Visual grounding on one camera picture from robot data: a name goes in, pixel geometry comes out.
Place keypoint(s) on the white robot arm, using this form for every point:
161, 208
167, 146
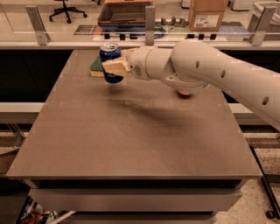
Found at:
191, 66

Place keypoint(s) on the grey tray bin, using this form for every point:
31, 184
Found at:
123, 12

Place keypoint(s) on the orange fruit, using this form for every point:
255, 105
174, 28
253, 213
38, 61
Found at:
184, 93

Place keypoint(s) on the right metal glass bracket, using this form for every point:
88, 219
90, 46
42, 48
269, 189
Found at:
259, 25

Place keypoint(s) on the black office chair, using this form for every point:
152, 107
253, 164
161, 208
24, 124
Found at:
66, 10

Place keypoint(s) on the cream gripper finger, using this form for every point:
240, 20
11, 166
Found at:
118, 66
128, 52

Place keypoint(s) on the blue pepsi can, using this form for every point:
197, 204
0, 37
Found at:
110, 51

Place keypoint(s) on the cardboard box with label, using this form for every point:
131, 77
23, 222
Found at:
206, 15

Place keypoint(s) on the colourful snack bag bin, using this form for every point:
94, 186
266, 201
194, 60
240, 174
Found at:
34, 213

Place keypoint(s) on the middle metal glass bracket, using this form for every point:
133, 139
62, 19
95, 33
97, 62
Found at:
149, 24

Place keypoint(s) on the left metal glass bracket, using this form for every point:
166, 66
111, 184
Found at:
37, 25

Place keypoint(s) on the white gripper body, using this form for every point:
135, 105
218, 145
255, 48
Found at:
137, 62

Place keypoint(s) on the metal glass bracket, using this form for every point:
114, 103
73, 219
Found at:
259, 25
37, 25
149, 24

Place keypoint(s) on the green yellow sponge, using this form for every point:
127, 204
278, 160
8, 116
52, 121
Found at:
96, 69

